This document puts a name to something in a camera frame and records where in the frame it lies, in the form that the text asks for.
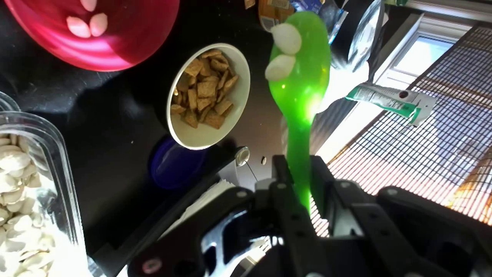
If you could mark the blue round cap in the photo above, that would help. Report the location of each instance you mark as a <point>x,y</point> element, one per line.
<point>175,163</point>

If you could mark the large window blind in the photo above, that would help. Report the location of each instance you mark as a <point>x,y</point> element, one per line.
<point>436,143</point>

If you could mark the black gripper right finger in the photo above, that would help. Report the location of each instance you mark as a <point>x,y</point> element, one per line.
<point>401,224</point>

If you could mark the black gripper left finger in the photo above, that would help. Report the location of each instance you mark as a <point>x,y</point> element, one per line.
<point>247,224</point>

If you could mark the pink plastic bowl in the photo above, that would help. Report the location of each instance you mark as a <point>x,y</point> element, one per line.
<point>129,35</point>

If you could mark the green white tube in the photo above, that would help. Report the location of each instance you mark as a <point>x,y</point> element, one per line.
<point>390,100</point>

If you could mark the transparent plastic container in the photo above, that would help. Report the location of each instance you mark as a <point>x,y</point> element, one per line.
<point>56,169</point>

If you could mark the white beans pile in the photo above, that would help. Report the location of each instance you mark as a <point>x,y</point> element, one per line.
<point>21,215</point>

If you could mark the dark round pot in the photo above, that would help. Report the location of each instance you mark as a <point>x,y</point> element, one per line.
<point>364,31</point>

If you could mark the green plastic spoon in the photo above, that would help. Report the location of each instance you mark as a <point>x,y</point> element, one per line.
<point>308,86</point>

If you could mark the white beans scoop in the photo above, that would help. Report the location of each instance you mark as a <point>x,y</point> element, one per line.
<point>285,51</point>

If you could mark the white cereal bowl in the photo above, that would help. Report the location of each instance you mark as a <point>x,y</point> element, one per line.
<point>205,135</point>

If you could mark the loose white beans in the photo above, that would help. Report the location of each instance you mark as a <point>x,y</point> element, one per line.
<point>87,24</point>

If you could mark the brown cereal pieces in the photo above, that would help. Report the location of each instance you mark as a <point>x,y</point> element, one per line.
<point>205,89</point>

